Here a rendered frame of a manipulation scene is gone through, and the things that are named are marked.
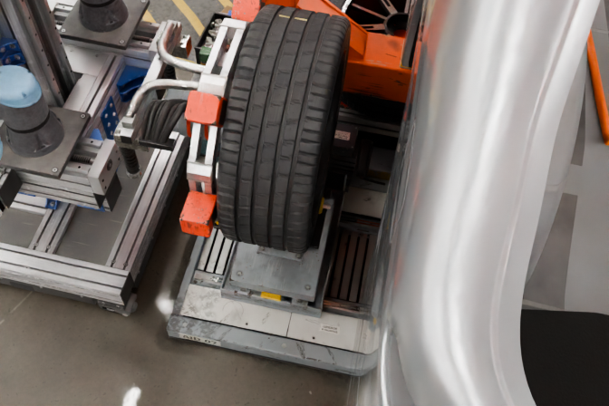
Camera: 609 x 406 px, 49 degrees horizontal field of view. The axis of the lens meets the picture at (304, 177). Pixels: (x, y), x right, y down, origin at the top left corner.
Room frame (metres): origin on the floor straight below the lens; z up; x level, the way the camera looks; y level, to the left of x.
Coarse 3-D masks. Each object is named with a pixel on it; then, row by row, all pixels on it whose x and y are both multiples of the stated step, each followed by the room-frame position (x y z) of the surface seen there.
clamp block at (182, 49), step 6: (180, 36) 1.37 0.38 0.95; (186, 36) 1.37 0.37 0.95; (156, 42) 1.35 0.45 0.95; (180, 42) 1.35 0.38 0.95; (186, 42) 1.35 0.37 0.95; (156, 48) 1.34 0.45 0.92; (174, 48) 1.34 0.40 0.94; (180, 48) 1.33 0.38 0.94; (186, 48) 1.33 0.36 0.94; (174, 54) 1.34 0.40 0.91; (180, 54) 1.33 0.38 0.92; (186, 54) 1.33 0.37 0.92
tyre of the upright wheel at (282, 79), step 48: (288, 48) 1.13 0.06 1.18; (336, 48) 1.15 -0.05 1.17; (240, 96) 1.00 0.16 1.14; (288, 96) 1.01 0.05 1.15; (240, 144) 0.92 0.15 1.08; (288, 144) 0.92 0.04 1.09; (240, 192) 0.85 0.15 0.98; (288, 192) 0.85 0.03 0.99; (240, 240) 0.86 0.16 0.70; (288, 240) 0.81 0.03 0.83
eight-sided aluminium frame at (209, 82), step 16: (224, 32) 1.23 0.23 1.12; (240, 32) 1.24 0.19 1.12; (224, 48) 1.21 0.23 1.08; (240, 48) 1.21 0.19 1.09; (208, 64) 1.12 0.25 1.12; (224, 64) 1.12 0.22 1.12; (208, 80) 1.07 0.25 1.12; (224, 80) 1.07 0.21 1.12; (224, 96) 1.04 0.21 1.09; (192, 144) 0.95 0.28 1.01; (208, 144) 0.95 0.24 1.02; (192, 160) 0.92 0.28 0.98; (208, 160) 0.92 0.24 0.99; (192, 176) 0.90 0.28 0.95; (208, 176) 0.90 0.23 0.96; (208, 192) 0.90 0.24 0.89
